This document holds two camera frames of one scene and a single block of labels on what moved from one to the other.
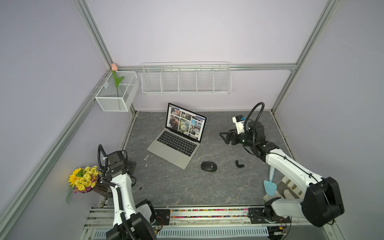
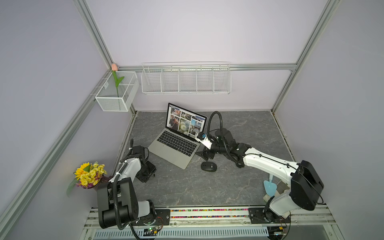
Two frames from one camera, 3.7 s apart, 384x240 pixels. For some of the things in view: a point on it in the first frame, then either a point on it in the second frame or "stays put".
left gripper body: [131, 165] → [146, 171]
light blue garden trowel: [270, 187] stays put
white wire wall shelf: [186, 77] stays put
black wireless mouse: [208, 166] stays put
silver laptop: [183, 134] stays put
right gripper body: [242, 139] → [215, 149]
